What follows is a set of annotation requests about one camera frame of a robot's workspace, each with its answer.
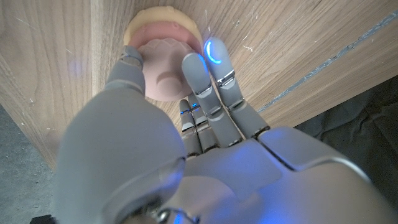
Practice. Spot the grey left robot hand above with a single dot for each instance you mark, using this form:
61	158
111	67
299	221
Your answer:
217	174

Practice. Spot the black curtain backdrop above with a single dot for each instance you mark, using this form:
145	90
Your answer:
357	118

